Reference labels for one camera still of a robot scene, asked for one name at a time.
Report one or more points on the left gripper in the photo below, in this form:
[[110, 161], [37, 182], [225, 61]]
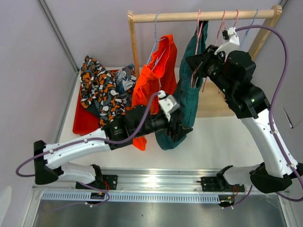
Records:
[[179, 132]]

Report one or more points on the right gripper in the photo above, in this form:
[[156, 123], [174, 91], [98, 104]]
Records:
[[199, 62]]

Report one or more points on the teal green shorts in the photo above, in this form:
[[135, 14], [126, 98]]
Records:
[[186, 95]]

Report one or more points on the pink hanger of patterned shorts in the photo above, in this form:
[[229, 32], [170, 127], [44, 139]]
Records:
[[216, 42]]

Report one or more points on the blue orange patterned shorts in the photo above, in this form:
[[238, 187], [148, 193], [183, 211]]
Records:
[[125, 79]]

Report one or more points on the orange black patterned shorts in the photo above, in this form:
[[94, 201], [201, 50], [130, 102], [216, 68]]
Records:
[[96, 79]]

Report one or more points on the dark navy shorts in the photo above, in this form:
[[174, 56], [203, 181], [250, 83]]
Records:
[[107, 107]]

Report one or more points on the pink hanger of navy shorts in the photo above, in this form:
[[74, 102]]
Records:
[[237, 17]]

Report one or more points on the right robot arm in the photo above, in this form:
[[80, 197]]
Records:
[[251, 106]]

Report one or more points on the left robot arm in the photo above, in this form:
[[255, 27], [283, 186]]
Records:
[[53, 162]]

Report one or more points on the wooden clothes rack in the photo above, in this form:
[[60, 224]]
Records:
[[211, 103]]

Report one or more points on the red plastic bin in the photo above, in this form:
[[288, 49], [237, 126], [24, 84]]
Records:
[[84, 121]]

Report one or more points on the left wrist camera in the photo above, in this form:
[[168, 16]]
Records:
[[168, 104]]

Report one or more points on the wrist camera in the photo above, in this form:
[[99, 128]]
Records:
[[232, 41], [168, 104]]

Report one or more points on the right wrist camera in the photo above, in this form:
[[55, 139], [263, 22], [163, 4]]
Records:
[[232, 41]]

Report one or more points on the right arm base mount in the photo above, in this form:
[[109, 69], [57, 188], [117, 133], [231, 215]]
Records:
[[215, 184]]

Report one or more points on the aluminium rail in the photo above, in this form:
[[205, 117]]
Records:
[[144, 185]]

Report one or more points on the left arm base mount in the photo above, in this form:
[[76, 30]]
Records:
[[106, 182]]

